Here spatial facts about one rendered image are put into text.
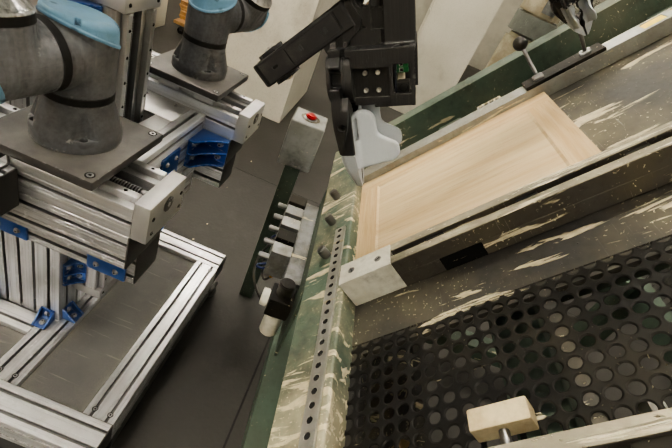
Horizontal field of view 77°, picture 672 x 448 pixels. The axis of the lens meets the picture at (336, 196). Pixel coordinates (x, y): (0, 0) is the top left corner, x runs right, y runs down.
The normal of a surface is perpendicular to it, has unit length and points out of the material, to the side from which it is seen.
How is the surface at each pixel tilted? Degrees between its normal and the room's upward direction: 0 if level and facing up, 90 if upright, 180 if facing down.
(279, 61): 91
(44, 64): 74
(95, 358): 0
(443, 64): 90
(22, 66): 82
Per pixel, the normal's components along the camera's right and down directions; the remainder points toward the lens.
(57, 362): 0.35, -0.77
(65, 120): 0.28, 0.35
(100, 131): 0.83, 0.31
